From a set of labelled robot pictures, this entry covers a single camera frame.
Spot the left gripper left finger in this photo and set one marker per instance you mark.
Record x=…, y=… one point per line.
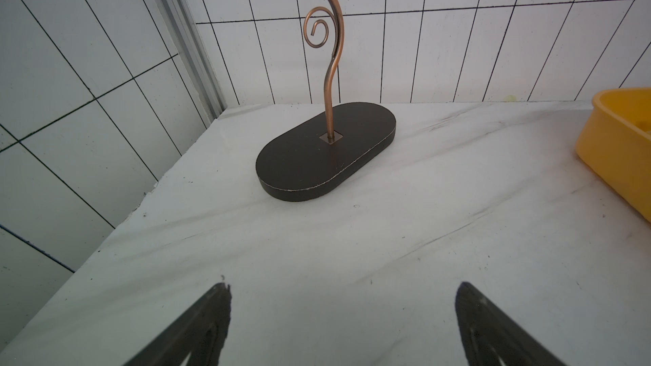
x=196, y=337

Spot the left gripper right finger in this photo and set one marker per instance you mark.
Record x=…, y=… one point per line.
x=490, y=337

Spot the yellow plastic storage box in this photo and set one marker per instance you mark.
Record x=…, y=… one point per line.
x=615, y=144

